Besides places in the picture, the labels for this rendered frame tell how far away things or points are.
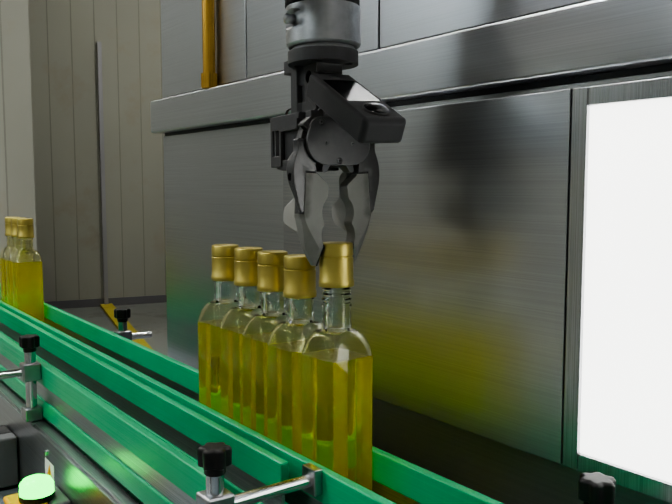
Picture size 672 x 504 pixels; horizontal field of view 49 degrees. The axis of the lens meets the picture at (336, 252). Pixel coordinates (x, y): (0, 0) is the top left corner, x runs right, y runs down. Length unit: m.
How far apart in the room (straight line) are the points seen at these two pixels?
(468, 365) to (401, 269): 0.14
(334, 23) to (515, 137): 0.20
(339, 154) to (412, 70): 0.16
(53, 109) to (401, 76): 7.24
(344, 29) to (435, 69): 0.13
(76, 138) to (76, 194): 0.56
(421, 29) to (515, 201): 0.25
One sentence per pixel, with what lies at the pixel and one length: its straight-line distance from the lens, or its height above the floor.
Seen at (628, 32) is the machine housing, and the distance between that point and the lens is 0.69.
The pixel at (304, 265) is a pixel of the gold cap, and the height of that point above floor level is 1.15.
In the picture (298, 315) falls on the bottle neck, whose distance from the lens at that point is 0.78.
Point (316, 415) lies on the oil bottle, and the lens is 0.76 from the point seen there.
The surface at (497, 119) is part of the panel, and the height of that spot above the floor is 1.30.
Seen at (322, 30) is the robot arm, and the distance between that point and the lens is 0.74.
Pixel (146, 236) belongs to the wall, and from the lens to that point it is 8.09.
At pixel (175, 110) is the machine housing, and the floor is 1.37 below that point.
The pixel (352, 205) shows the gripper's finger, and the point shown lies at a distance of 0.75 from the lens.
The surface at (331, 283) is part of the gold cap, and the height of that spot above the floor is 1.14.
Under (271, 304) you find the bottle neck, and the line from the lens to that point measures 0.83.
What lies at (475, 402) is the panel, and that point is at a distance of 0.79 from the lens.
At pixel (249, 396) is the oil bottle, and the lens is 0.86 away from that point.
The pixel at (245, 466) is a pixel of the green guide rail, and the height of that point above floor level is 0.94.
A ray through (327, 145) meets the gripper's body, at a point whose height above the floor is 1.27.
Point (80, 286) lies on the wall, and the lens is 8.06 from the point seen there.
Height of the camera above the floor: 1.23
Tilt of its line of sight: 5 degrees down
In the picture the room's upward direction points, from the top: straight up
